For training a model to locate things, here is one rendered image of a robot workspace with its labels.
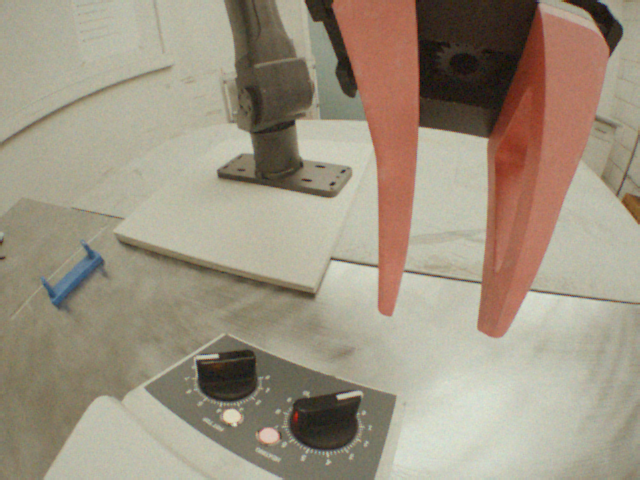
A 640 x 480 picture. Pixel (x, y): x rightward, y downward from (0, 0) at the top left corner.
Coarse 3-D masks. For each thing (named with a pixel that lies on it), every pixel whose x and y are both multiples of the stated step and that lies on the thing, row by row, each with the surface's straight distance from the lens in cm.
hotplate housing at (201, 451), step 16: (144, 384) 16; (128, 400) 16; (144, 400) 15; (400, 400) 17; (144, 416) 15; (160, 416) 14; (176, 416) 14; (400, 416) 16; (160, 432) 14; (176, 432) 14; (192, 432) 13; (176, 448) 13; (192, 448) 13; (208, 448) 13; (224, 448) 13; (384, 448) 13; (208, 464) 13; (224, 464) 12; (240, 464) 12; (384, 464) 14
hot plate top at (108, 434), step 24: (96, 408) 14; (120, 408) 13; (72, 432) 15; (96, 432) 14; (120, 432) 13; (144, 432) 12; (72, 456) 15; (96, 456) 14; (120, 456) 13; (144, 456) 12; (168, 456) 11
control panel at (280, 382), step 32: (256, 352) 18; (160, 384) 16; (192, 384) 15; (288, 384) 15; (320, 384) 16; (352, 384) 16; (192, 416) 14; (256, 416) 14; (288, 416) 14; (384, 416) 15; (256, 448) 13; (288, 448) 13; (352, 448) 13
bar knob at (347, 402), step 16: (304, 400) 12; (320, 400) 12; (336, 400) 12; (352, 400) 13; (304, 416) 12; (320, 416) 12; (336, 416) 13; (352, 416) 13; (304, 432) 13; (320, 432) 13; (336, 432) 13; (352, 432) 13; (320, 448) 13; (336, 448) 13
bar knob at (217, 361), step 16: (224, 352) 15; (240, 352) 15; (208, 368) 14; (224, 368) 14; (240, 368) 14; (208, 384) 15; (224, 384) 15; (240, 384) 15; (256, 384) 15; (224, 400) 14
